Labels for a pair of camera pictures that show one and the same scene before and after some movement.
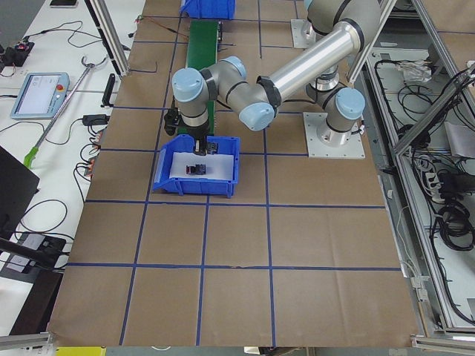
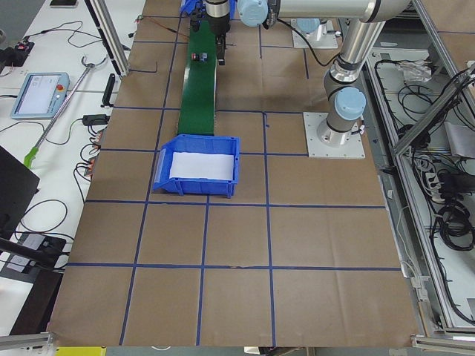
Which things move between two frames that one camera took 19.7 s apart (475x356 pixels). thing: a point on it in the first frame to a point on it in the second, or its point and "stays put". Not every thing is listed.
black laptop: [18, 187] stays put
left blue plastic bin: [185, 144] stays put
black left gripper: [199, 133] to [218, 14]
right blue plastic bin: [208, 9] stays put
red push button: [198, 169] to [200, 56]
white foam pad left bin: [217, 167] stays put
